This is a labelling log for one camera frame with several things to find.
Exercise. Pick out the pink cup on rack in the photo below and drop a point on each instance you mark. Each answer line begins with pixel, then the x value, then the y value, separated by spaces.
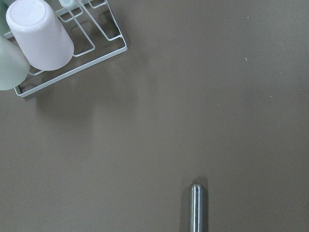
pixel 39 34

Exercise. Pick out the pale green cup on rack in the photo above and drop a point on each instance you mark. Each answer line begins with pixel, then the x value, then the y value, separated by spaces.
pixel 14 67

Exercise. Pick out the mint cup on rack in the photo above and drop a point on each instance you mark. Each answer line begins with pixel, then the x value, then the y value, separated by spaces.
pixel 4 28

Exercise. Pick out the steel muddler black tip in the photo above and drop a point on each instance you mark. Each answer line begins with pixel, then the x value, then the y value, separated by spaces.
pixel 196 208

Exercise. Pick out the white wire cup rack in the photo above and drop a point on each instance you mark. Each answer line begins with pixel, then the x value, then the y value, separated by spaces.
pixel 96 37

